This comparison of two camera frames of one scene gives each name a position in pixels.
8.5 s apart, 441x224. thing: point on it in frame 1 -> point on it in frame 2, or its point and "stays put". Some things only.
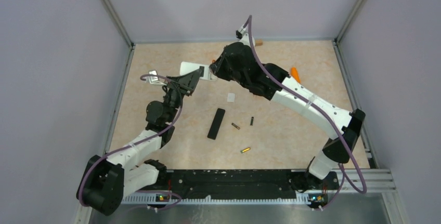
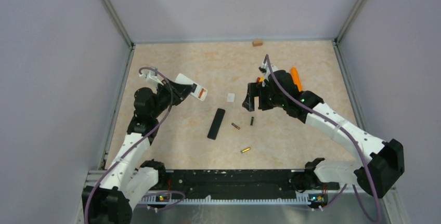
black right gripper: (217, 67) -> (254, 89)
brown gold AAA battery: (235, 126) stays put
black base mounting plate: (237, 183) stays put
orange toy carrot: (294, 74) stays put
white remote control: (187, 67) -> (182, 79)
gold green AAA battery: (245, 149) stays put
